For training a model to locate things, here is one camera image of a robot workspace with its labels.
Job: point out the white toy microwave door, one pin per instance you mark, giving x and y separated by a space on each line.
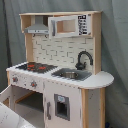
63 26

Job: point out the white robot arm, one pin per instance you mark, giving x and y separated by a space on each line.
10 119

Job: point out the wooden toy kitchen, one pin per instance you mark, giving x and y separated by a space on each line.
29 102

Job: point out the grey toy sink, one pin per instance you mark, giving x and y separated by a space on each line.
72 74

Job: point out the black toy faucet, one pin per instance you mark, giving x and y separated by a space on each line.
80 65

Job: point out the black toy stovetop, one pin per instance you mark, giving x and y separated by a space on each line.
36 67

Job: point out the right red stove knob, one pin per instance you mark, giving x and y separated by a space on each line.
33 84

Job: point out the red stove knob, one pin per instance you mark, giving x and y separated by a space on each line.
33 84
15 79

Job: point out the white dishwasher door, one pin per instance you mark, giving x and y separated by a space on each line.
62 106

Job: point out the grey range hood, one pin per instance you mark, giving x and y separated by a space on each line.
39 27

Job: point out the left red stove knob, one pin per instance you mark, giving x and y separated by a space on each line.
15 79

